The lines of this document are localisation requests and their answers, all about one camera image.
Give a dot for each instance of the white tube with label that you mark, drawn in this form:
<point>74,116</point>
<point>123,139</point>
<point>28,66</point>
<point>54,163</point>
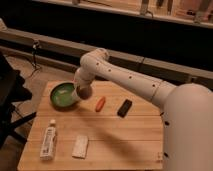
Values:
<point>48,143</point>

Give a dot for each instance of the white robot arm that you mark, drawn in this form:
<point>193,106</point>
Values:
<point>186,110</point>

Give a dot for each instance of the white ceramic cup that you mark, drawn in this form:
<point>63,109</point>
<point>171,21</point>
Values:
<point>81,93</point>

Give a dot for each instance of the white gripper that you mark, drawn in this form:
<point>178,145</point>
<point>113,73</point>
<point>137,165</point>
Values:
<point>83,78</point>

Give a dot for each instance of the green ceramic bowl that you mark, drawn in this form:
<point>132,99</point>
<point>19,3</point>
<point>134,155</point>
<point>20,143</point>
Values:
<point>61,95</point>

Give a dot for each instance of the black rectangular block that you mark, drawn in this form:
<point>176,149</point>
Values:
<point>124,108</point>

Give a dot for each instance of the orange carrot toy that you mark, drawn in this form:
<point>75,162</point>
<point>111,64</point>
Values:
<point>100,104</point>

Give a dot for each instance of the black office chair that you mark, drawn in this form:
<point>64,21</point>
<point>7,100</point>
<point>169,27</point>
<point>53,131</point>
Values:
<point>11,90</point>

